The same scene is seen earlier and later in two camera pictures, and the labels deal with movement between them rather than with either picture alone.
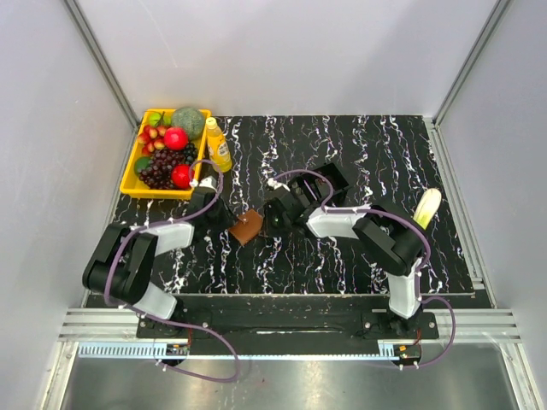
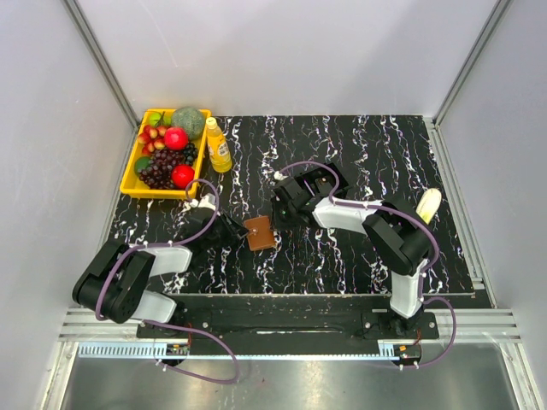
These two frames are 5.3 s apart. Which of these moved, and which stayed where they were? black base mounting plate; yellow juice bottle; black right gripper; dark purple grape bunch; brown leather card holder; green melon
Moved: brown leather card holder; black right gripper
Stayed: dark purple grape bunch; green melon; yellow juice bottle; black base mounting plate
